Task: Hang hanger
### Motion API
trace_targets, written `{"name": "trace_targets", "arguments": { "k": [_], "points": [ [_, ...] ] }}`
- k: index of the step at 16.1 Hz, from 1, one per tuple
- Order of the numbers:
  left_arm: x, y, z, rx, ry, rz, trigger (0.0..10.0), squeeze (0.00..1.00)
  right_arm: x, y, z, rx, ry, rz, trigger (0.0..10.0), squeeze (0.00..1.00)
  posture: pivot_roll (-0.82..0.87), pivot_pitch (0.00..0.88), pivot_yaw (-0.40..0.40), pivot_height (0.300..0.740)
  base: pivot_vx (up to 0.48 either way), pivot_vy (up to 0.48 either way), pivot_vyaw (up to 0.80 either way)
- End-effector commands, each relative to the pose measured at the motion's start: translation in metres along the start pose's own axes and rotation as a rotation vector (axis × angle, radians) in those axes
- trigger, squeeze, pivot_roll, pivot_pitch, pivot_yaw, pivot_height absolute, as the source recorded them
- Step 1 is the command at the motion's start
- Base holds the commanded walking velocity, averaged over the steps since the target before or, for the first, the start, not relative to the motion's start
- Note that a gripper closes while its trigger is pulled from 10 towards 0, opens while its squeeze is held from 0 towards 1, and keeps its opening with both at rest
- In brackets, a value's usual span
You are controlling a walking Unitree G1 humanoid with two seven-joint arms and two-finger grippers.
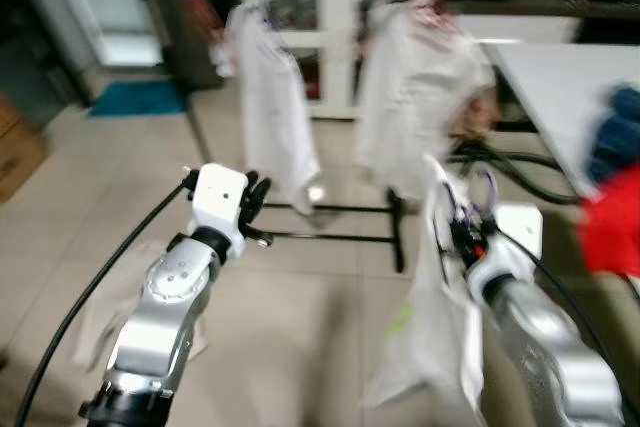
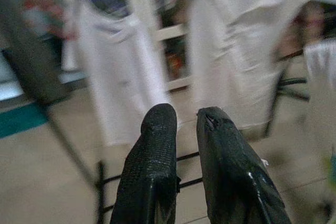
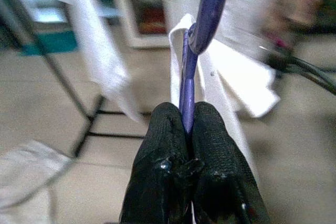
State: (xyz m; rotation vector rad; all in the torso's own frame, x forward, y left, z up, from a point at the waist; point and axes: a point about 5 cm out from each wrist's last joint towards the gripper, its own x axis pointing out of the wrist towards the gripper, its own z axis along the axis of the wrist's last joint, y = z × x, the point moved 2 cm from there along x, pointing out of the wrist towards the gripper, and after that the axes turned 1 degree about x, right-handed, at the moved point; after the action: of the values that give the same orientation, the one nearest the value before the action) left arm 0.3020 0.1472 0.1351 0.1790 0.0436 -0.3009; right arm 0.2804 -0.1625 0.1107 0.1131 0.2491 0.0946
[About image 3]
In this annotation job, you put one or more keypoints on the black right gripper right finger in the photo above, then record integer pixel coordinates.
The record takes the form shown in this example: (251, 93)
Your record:
(218, 161)

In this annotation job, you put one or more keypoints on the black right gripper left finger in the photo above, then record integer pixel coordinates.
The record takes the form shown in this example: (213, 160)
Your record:
(160, 155)

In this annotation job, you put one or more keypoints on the purple plastic hanger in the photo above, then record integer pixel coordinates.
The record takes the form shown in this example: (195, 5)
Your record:
(189, 90)

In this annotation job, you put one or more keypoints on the white shirt green blue print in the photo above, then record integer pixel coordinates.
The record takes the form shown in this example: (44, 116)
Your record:
(236, 82)

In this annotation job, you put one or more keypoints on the chrome and black clothes rack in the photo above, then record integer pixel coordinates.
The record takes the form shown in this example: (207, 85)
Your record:
(88, 127)

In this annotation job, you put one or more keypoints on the white glass-door cabinet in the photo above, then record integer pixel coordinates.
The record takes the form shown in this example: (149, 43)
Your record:
(126, 24)

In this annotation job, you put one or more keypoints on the beige cloth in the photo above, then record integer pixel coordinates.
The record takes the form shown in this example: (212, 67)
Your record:
(23, 166)

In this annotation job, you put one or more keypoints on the plain white T-shirt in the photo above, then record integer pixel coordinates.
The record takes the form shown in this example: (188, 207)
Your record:
(89, 24)

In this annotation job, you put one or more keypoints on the teal floor mat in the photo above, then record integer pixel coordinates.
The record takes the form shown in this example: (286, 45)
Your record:
(52, 41)

